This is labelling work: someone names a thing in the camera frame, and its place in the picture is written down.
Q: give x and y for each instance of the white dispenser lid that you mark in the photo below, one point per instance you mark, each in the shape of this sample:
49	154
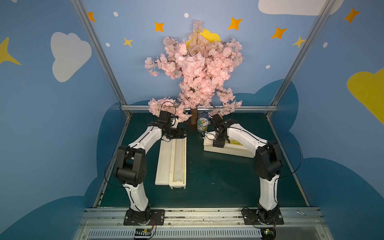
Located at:
166	154
233	148

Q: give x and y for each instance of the aluminium front rail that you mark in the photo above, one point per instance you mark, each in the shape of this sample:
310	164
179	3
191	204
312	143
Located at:
205	224

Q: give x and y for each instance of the small green label can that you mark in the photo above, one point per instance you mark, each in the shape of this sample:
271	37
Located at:
202	124

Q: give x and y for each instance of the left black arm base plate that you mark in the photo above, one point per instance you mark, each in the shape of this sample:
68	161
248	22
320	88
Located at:
146	218

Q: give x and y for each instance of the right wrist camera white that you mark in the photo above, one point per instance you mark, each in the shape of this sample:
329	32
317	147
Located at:
208	135

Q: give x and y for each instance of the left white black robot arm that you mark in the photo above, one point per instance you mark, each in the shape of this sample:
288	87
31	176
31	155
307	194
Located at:
131	163

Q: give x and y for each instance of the white wrap dispenser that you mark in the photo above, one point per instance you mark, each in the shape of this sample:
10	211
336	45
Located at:
178	164

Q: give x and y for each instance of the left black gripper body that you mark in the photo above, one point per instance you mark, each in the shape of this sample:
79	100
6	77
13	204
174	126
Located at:
178	132

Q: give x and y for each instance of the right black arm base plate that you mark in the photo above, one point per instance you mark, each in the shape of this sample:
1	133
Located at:
262	216

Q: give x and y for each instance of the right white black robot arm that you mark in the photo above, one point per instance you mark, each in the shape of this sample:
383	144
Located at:
268	162

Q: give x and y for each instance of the pink cherry blossom tree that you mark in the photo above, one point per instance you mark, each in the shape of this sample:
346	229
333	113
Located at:
203	66

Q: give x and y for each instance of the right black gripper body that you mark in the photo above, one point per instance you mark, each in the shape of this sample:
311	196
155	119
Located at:
219	139

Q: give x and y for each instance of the small circuit board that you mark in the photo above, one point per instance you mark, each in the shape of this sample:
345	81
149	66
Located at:
142	234

